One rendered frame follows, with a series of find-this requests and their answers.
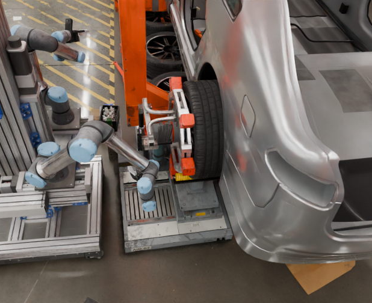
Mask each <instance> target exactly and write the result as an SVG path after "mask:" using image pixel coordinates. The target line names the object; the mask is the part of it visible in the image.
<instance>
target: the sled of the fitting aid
mask: <svg viewBox="0 0 372 303"><path fill-rule="evenodd" d="M168 175H169V181H170V187H171V191H172V197H173V203H174V207H175V213H176V219H177V223H178V224H179V223H185V222H194V221H204V220H210V219H220V218H222V216H223V210H222V206H221V204H220V200H219V196H218V193H217V190H216V186H215V183H214V181H212V182H213V185H214V189H215V192H216V195H217V199H218V202H219V206H218V207H212V208H207V209H196V210H186V211H181V209H180V205H179V200H178V194H177V190H176V185H174V184H173V179H171V176H170V170H169V173H168Z"/></svg>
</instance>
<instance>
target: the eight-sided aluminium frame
mask: <svg viewBox="0 0 372 303"><path fill-rule="evenodd" d="M179 97H180V98H181V102H182V105H183V109H181V107H180V104H179V99H178V98H179ZM168 98H169V105H168V111H169V110H172V100H174V101H175V105H176V109H177V113H178V120H179V117H180V116H181V114H189V110H188V108H187V104H186V101H185V97H184V91H183V90H182V89H174V90H172V91H171V92H170V93H169V96H168ZM186 134H187V142H184V131H183V129H181V128H180V123H179V135H180V149H179V142H173V143H172V144H170V150H171V153H172V158H173V164H174V169H175V171H177V172H178V173H182V170H181V159H182V158H184V153H187V156H186V158H190V157H191V152H192V143H191V135H190V128H186ZM174 150H177V154H178V159H179V163H177V161H176V156H175V151H174Z"/></svg>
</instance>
